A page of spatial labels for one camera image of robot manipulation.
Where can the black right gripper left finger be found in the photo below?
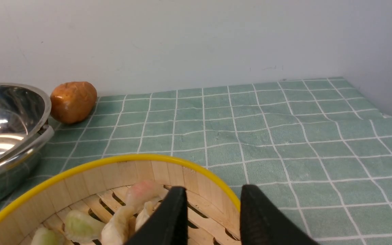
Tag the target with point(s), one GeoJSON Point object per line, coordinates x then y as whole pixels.
{"type": "Point", "coordinates": [168, 224]}

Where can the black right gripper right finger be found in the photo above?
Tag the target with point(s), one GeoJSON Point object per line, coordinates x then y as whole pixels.
{"type": "Point", "coordinates": [262, 223]}

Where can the bamboo steamer basket yellow rim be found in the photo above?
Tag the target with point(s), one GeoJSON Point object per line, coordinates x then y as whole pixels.
{"type": "Point", "coordinates": [99, 187]}

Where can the stainless steel pot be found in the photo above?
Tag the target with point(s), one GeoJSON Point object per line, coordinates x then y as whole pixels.
{"type": "Point", "coordinates": [24, 131]}

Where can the pink-tinted dumpling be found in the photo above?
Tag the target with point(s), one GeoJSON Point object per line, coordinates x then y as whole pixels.
{"type": "Point", "coordinates": [144, 191]}

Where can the pale folded dumpling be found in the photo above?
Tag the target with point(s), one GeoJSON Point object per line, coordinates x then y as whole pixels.
{"type": "Point", "coordinates": [117, 230]}

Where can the green-tinted dumpling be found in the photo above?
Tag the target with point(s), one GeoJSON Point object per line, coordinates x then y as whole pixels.
{"type": "Point", "coordinates": [81, 228]}

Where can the green checkered tablecloth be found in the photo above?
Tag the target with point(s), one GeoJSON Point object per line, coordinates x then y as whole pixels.
{"type": "Point", "coordinates": [318, 149]}

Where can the light green dumpling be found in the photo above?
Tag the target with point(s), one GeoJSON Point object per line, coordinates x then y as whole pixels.
{"type": "Point", "coordinates": [45, 236]}

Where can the brown potato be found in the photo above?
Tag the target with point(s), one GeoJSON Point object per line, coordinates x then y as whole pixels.
{"type": "Point", "coordinates": [72, 102]}

